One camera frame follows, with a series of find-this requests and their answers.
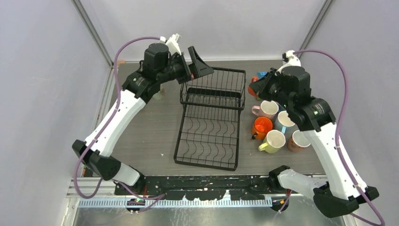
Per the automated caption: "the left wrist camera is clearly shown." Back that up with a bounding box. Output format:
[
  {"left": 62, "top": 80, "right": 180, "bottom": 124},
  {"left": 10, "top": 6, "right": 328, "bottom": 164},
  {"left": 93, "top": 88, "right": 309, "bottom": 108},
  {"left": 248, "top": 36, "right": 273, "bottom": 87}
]
[{"left": 159, "top": 33, "right": 182, "bottom": 55}]

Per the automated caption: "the toy block building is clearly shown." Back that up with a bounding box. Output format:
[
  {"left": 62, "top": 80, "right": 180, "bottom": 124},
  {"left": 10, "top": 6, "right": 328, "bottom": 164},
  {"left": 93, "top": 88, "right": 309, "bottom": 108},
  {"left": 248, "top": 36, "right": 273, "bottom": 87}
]
[{"left": 256, "top": 72, "right": 268, "bottom": 79}]

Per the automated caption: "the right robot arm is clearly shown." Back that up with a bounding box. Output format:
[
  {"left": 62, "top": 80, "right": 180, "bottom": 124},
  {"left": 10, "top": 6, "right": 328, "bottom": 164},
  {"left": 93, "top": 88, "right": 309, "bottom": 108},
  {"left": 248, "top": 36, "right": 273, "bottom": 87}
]
[{"left": 248, "top": 66, "right": 379, "bottom": 218}]

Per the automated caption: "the black wire dish rack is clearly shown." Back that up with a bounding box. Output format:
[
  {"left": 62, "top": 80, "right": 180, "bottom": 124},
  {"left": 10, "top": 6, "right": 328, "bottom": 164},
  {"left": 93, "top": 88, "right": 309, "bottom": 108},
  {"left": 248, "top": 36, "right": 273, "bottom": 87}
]
[{"left": 173, "top": 67, "right": 246, "bottom": 171}]

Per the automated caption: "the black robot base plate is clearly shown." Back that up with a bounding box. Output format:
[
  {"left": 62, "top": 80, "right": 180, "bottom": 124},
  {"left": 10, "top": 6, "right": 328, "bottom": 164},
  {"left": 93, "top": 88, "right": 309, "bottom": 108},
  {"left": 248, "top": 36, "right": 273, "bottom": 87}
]
[{"left": 115, "top": 175, "right": 288, "bottom": 201}]

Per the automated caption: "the light blue mug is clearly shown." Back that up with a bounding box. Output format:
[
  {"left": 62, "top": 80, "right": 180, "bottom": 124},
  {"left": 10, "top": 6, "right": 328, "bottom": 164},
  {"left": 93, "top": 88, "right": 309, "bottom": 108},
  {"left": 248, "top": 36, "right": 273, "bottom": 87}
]
[{"left": 273, "top": 111, "right": 295, "bottom": 134}]

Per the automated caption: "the orange mug front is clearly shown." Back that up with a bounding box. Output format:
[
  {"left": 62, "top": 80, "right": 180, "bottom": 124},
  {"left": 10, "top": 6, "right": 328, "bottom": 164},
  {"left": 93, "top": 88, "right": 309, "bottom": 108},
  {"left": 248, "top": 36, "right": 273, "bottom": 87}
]
[{"left": 251, "top": 116, "right": 273, "bottom": 140}]

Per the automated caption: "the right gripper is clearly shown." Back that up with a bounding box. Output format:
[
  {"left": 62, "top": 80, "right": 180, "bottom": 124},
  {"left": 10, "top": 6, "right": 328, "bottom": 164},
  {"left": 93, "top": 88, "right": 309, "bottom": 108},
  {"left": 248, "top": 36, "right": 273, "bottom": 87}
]
[{"left": 251, "top": 67, "right": 293, "bottom": 110}]

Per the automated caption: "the cream floral tall mug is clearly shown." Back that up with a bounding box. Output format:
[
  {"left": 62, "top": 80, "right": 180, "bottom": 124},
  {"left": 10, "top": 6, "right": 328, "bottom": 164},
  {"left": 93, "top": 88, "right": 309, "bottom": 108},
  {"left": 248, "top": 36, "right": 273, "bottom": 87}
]
[{"left": 152, "top": 89, "right": 165, "bottom": 100}]

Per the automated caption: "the orange mug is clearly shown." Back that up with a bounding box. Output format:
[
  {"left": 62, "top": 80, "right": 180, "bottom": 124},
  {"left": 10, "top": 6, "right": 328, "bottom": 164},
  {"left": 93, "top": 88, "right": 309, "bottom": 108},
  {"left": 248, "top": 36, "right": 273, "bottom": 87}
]
[
  {"left": 251, "top": 116, "right": 273, "bottom": 140},
  {"left": 247, "top": 76, "right": 259, "bottom": 98}
]

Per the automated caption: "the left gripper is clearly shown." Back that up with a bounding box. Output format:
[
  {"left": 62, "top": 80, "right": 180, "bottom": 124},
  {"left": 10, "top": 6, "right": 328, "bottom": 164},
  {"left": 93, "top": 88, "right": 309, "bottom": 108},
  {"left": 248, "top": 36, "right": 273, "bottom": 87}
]
[{"left": 158, "top": 47, "right": 214, "bottom": 85}]

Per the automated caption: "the salmon pink mug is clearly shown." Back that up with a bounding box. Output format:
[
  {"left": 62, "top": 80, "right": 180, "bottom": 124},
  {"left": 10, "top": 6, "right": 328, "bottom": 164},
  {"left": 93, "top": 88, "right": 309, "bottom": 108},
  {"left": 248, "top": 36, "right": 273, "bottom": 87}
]
[{"left": 287, "top": 130, "right": 311, "bottom": 153}]

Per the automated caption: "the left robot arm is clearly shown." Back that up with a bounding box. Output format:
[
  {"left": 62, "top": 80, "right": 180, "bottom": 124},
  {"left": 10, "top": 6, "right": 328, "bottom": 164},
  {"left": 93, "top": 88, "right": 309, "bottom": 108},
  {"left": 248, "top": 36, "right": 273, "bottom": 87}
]
[{"left": 72, "top": 43, "right": 214, "bottom": 195}]

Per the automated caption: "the pink faceted mug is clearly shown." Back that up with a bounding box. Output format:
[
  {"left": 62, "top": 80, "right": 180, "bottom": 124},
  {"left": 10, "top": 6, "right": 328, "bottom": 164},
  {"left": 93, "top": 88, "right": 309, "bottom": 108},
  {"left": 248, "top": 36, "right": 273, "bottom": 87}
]
[{"left": 251, "top": 101, "right": 279, "bottom": 119}]

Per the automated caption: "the light green mug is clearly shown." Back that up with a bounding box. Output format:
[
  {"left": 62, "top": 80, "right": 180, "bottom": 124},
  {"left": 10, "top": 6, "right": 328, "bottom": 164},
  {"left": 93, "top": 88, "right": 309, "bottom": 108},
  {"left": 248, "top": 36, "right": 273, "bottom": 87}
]
[{"left": 258, "top": 129, "right": 286, "bottom": 154}]

